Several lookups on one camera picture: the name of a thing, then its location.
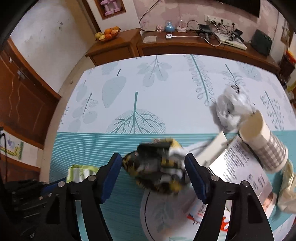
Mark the pink glass ornament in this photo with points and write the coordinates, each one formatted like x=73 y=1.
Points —
x=181 y=27

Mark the green white snack packet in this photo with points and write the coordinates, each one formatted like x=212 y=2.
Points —
x=78 y=173

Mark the leaf pattern tablecloth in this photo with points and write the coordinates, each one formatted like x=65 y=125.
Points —
x=116 y=106

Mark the crumpled beige tissue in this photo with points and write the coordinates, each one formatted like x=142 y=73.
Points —
x=287 y=196

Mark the black yellow wrapper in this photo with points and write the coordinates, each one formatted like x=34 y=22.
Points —
x=158 y=166

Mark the white set-top box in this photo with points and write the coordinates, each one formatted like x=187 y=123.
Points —
x=224 y=39

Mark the dark green bag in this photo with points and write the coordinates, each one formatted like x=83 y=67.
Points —
x=261 y=42

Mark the white printed leaflet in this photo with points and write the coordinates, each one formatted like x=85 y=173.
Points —
x=233 y=162

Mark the blue glass ornament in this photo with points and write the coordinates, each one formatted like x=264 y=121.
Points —
x=169 y=27

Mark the wooden door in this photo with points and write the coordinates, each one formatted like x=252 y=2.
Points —
x=27 y=101

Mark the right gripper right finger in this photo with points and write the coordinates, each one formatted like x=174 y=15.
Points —
x=248 y=220

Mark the red white chocolate box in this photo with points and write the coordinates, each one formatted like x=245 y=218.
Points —
x=198 y=210

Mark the white power strip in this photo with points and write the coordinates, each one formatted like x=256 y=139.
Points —
x=219 y=20

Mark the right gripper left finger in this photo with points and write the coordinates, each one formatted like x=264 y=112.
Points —
x=93 y=192

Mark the fruit bowl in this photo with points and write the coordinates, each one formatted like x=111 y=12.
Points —
x=108 y=35

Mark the wooden sideboard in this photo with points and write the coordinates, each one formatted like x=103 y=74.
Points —
x=132 y=43

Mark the checkered paper cup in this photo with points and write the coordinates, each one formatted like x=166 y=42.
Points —
x=271 y=152

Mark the crumpled white paper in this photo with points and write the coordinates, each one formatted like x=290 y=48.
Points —
x=232 y=108

